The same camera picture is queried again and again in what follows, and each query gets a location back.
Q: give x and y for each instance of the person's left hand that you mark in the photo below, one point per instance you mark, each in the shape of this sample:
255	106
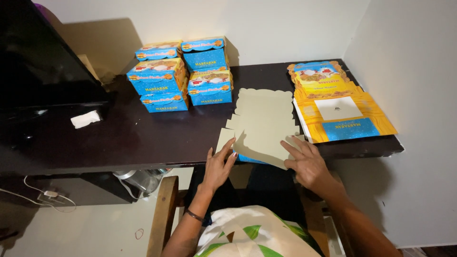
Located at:
216	169

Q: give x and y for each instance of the person's right hand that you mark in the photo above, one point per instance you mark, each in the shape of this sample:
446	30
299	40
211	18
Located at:
310	167

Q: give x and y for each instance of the beige carton blank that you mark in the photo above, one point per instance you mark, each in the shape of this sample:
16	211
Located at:
264	121

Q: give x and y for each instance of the dark trousers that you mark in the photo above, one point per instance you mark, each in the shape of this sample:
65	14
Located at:
267	185

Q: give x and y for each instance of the stack of flat printed cartons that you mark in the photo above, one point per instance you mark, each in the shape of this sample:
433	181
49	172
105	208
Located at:
339	107

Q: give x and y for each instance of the wooden chair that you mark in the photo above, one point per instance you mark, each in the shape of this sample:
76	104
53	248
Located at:
162	214

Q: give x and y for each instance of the white green patterned garment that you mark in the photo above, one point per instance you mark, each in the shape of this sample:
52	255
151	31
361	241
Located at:
250	232

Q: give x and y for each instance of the clear plastic container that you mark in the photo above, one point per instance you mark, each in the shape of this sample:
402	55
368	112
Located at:
142	180

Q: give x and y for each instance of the red rubber band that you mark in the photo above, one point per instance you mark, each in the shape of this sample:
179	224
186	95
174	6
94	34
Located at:
139	233

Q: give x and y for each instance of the group of folded blue boxes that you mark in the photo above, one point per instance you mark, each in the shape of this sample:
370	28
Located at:
160	80

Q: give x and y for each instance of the white crumpled tissue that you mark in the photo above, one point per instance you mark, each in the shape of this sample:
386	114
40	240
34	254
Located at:
85	119

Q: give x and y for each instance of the grey power strip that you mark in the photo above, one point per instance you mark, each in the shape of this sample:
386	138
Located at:
57	200

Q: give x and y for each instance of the black flat screen monitor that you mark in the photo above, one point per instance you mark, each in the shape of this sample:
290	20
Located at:
35	64

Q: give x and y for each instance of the purple object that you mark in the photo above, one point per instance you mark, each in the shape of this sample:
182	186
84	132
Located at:
43	10

